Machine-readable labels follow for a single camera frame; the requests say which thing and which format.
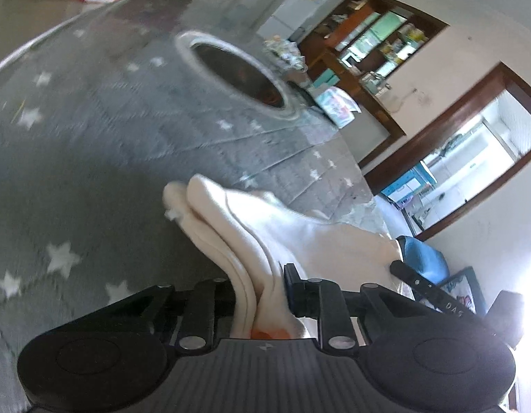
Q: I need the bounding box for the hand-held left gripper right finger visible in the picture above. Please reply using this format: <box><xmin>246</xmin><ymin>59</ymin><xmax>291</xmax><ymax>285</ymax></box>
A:
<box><xmin>284</xmin><ymin>263</ymin><xmax>425</xmax><ymax>350</ymax></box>

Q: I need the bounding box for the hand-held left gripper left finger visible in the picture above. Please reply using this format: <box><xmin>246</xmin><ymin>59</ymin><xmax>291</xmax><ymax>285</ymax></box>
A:
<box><xmin>119</xmin><ymin>279</ymin><xmax>239</xmax><ymax>350</ymax></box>

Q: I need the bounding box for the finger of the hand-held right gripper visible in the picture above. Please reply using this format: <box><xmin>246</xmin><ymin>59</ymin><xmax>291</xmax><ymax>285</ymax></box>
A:
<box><xmin>389</xmin><ymin>260</ymin><xmax>439</xmax><ymax>298</ymax></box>

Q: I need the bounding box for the cream fleece garment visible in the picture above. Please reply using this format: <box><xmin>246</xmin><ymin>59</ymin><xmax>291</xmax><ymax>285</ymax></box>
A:
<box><xmin>162</xmin><ymin>173</ymin><xmax>406</xmax><ymax>340</ymax></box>

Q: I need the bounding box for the blue sofa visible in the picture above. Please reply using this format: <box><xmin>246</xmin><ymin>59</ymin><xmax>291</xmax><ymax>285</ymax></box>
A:
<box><xmin>397</xmin><ymin>236</ymin><xmax>451</xmax><ymax>285</ymax></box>

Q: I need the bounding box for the large feather print cushion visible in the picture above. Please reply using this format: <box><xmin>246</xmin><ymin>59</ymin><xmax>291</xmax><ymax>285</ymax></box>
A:
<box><xmin>440</xmin><ymin>267</ymin><xmax>488</xmax><ymax>315</ymax></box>

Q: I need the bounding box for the light blue cabinet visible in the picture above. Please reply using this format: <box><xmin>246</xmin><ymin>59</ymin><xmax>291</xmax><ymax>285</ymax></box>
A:
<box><xmin>381</xmin><ymin>166</ymin><xmax>436</xmax><ymax>207</ymax></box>

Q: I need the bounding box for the grey quilted star table cover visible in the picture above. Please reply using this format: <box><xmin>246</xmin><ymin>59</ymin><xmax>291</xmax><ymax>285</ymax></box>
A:
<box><xmin>0</xmin><ymin>0</ymin><xmax>397</xmax><ymax>405</ymax></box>

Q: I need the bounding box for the pastel tissue pack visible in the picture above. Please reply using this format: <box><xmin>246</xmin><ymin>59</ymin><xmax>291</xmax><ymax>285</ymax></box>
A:
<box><xmin>315</xmin><ymin>86</ymin><xmax>362</xmax><ymax>129</ymax></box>

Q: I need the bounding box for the round black table hob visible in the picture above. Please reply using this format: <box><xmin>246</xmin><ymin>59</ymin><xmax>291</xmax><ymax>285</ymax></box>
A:
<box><xmin>174</xmin><ymin>30</ymin><xmax>301</xmax><ymax>122</ymax></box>

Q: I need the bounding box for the crumpled patterned cloth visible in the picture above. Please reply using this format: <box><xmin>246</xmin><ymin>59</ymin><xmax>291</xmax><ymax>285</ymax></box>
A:
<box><xmin>263</xmin><ymin>36</ymin><xmax>309</xmax><ymax>72</ymax></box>

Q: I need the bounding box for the dark wooden display cabinet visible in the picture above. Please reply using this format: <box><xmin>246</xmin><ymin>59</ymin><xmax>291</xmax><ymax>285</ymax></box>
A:
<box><xmin>300</xmin><ymin>0</ymin><xmax>449</xmax><ymax>91</ymax></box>

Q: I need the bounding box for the white refrigerator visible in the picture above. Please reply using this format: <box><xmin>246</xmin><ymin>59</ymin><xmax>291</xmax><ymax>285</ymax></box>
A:
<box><xmin>257</xmin><ymin>0</ymin><xmax>331</xmax><ymax>44</ymax></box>

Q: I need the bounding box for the dark wooden doorway frame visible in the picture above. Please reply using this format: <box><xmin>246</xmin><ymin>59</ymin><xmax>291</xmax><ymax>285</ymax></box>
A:
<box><xmin>360</xmin><ymin>62</ymin><xmax>531</xmax><ymax>242</ymax></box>

